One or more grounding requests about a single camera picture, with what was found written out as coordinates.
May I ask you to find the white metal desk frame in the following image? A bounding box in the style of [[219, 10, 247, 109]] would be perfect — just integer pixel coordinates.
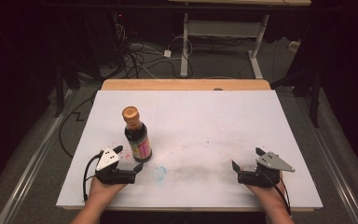
[[179, 11, 270, 79]]

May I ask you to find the dark sauce bottle gold cap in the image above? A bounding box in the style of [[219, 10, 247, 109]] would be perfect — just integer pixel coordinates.
[[121, 105, 153, 163]]

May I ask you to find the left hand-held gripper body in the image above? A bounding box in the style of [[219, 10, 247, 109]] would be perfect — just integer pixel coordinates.
[[94, 148, 137, 186]]

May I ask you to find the person's right hand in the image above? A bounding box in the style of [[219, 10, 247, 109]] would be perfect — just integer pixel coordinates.
[[245, 177, 286, 207]]

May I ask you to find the white table board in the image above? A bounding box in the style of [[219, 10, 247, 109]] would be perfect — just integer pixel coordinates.
[[56, 90, 324, 210]]

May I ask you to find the black floor cable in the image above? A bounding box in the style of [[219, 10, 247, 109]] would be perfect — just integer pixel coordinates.
[[58, 89, 100, 160]]

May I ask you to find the black stand leg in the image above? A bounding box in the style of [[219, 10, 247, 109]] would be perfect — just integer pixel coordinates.
[[53, 60, 65, 119], [310, 69, 322, 129]]

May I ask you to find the tangle of floor cables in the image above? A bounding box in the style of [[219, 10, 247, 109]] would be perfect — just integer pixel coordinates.
[[110, 22, 197, 80]]

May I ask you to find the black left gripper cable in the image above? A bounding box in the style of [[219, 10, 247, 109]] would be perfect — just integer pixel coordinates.
[[82, 150, 104, 203]]

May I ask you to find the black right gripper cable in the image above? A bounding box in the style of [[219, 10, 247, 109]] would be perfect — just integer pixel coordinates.
[[260, 170, 293, 217]]

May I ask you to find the person's left hand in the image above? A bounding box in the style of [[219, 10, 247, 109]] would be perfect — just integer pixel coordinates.
[[88, 176, 127, 207]]

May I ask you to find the metal floor rail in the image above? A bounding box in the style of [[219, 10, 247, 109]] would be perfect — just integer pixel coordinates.
[[293, 92, 358, 224], [0, 89, 77, 224]]

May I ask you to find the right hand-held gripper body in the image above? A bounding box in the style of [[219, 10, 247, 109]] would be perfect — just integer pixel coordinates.
[[237, 151, 296, 189]]

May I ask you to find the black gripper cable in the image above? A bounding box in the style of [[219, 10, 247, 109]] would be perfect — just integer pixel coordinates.
[[82, 150, 104, 203], [260, 170, 293, 217]]

